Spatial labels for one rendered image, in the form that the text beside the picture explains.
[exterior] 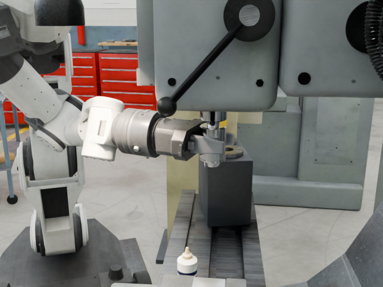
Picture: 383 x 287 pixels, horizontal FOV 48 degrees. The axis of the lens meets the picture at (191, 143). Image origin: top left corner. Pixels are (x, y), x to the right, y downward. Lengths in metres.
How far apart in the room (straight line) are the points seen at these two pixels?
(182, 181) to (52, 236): 1.23
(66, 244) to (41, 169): 0.34
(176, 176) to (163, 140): 1.90
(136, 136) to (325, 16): 0.38
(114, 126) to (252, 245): 0.49
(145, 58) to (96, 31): 9.43
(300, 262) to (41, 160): 1.86
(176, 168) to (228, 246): 1.57
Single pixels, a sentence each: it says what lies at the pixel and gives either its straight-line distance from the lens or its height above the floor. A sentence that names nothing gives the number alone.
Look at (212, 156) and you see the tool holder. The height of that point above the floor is 1.22.
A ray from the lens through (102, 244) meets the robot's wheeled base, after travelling 1.83.
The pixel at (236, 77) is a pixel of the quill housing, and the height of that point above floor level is 1.37.
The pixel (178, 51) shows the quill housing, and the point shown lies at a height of 1.40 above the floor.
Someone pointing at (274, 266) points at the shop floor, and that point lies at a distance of 2.76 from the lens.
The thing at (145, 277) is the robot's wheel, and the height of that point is 0.60.
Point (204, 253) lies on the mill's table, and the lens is 1.08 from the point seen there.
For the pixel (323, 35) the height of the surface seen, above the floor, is 1.43.
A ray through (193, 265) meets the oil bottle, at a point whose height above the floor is 0.98.
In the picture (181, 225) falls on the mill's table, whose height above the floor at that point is 0.90.
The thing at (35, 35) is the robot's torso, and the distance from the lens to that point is 1.08.
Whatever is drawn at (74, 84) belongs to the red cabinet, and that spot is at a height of 0.60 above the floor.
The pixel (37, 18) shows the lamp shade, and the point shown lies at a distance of 0.69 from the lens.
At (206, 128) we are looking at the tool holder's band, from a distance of 0.75.
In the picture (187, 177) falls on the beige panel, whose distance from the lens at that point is 2.65.
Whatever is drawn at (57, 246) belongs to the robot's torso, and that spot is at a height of 0.67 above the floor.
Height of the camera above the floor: 1.46
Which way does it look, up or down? 17 degrees down
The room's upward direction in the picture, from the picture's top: straight up
